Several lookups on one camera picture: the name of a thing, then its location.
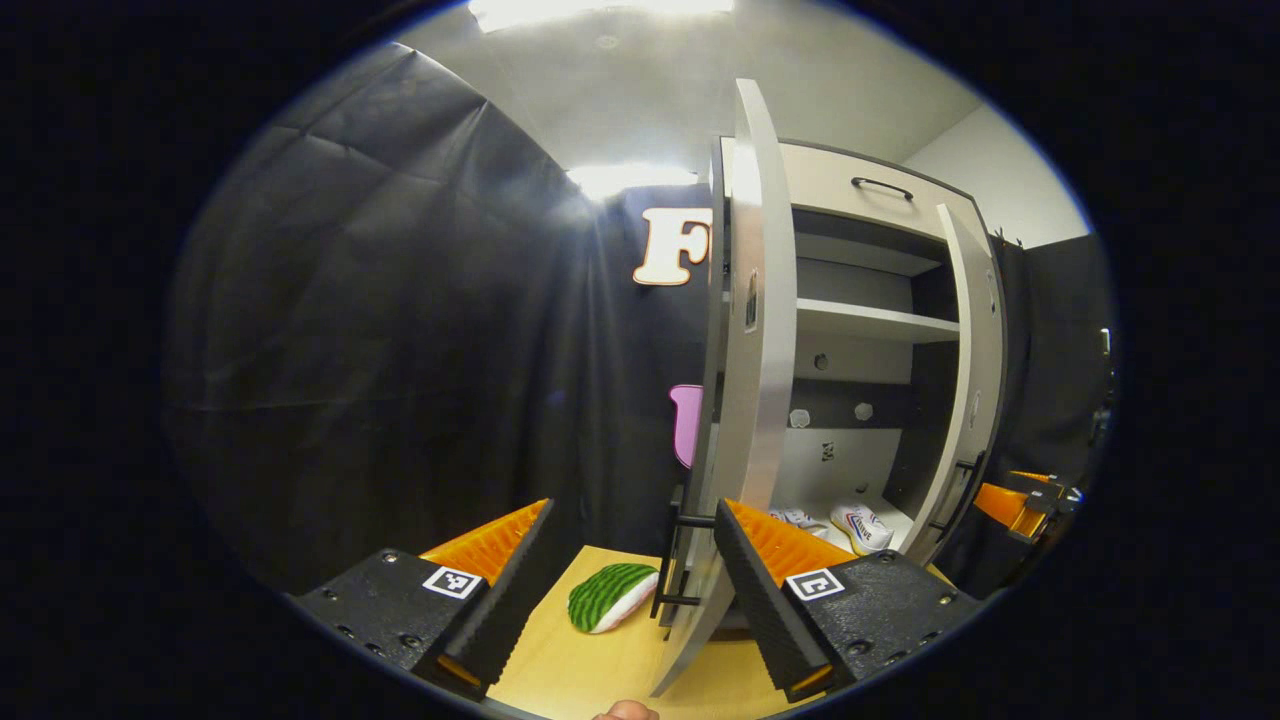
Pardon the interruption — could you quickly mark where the watermelon slice plush toy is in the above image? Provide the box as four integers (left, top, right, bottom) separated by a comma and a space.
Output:
568, 563, 661, 634

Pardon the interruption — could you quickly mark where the white cabinet shelf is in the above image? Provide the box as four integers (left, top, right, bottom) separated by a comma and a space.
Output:
770, 495, 916, 556
797, 298, 961, 344

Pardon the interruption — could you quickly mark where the white shoe cabinet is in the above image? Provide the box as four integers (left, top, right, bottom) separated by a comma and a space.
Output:
710, 135, 1011, 631

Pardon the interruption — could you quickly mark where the black door handle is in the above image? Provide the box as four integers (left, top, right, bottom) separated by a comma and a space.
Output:
652, 485, 716, 621
930, 450, 986, 531

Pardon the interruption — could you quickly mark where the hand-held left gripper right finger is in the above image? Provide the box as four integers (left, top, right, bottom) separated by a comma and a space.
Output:
713, 498, 983, 703

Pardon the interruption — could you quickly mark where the white cabinet drawer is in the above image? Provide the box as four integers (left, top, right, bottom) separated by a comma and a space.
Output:
722, 138, 986, 236

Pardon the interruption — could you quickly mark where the white shoe cabinet door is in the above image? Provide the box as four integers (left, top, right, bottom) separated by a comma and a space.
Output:
905, 203, 1006, 566
650, 78, 798, 698

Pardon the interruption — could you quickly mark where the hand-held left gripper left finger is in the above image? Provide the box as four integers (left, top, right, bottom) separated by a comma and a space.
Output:
290, 498, 556, 701

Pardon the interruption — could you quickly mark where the black backdrop cloth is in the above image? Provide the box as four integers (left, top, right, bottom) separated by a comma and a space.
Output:
165, 45, 721, 601
990, 232, 1116, 591

